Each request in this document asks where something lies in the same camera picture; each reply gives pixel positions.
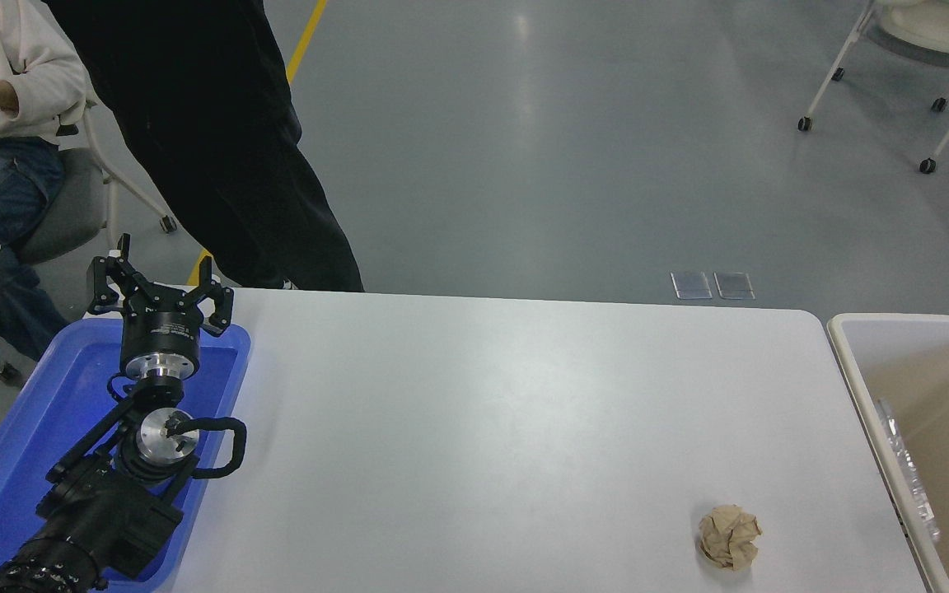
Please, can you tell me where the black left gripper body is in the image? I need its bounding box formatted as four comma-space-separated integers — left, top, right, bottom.
119, 287, 204, 363

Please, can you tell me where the crumpled tan paper ball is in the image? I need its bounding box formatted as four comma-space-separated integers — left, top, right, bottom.
695, 504, 764, 572

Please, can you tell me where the grey wheeled chair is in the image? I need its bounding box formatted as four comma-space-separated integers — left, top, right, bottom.
13, 103, 179, 264

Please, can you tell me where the clear floor plate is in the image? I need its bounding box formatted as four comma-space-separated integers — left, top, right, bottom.
713, 271, 754, 300
671, 271, 713, 300

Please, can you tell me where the white wheeled chair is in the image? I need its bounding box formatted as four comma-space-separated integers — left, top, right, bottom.
797, 0, 949, 174

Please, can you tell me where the silver foil tray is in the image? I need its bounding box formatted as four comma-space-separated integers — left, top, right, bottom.
874, 398, 942, 544

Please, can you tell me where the blue plastic tray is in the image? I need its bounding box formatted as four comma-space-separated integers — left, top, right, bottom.
0, 317, 251, 593

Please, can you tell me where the person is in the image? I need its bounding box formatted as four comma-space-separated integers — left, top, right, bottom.
0, 0, 90, 396
42, 0, 365, 293

